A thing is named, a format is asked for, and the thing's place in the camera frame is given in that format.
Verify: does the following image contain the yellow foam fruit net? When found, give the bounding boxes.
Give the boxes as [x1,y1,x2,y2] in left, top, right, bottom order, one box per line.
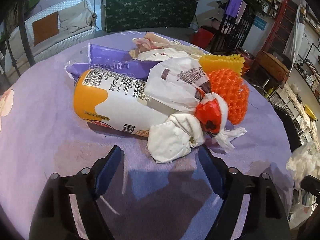
[199,54,245,76]

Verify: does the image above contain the black trash bin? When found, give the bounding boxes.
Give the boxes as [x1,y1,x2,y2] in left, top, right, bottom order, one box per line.
[272,105,302,153]

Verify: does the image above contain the white tissue ball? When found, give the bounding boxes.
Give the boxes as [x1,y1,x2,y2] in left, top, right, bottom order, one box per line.
[147,113,205,164]

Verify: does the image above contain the purple tablecloth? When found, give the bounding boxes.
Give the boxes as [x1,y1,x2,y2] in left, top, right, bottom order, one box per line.
[1,33,293,239]

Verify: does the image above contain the red white plastic wrapper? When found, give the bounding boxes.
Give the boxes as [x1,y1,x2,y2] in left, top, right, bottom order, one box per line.
[194,93,247,153]

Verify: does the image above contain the white red plastic bag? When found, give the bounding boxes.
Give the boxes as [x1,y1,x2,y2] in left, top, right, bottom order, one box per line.
[129,32,206,61]

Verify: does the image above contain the white crumpled tissue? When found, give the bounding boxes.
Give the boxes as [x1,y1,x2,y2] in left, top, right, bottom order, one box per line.
[286,141,319,190]

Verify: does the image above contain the red wooden ladder shelf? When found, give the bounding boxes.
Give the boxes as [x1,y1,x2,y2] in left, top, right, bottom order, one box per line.
[262,0,298,54]

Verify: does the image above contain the white printed paper wrapper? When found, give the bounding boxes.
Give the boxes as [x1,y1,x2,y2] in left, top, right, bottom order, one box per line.
[144,57,212,112]

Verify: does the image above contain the orange white drink can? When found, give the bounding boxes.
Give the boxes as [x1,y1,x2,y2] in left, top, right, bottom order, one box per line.
[73,68,177,137]

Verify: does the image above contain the green patterned counter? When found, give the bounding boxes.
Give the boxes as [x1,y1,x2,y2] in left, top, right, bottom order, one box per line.
[101,0,197,33]

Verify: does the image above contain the white wicker sofa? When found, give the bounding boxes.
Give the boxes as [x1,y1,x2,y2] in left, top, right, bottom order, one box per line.
[4,0,98,74]

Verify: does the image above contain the orange foam fruit net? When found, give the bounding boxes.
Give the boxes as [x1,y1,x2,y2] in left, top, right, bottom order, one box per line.
[208,68,249,125]

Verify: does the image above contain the black metal rack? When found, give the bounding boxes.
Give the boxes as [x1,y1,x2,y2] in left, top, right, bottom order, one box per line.
[210,12,255,55]

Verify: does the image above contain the orange brown cushion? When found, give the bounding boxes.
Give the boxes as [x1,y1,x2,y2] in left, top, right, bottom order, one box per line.
[33,11,59,46]

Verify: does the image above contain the yellow tray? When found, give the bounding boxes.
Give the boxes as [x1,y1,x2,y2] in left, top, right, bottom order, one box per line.
[304,105,318,121]

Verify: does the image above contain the wall shelves with goods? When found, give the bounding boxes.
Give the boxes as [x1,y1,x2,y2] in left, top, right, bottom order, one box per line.
[284,5,319,100]

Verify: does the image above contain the wooden top stool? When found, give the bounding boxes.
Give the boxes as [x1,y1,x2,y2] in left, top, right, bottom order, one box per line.
[250,50,290,91]

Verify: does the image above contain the purple tissue pack wrapper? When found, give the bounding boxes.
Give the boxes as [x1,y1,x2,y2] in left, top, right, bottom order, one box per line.
[65,43,158,81]

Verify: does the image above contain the red box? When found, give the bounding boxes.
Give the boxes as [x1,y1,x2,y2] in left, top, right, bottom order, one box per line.
[190,28,214,49]

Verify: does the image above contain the purple hanging towel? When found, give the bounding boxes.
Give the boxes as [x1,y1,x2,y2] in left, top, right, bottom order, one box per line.
[225,0,242,18]

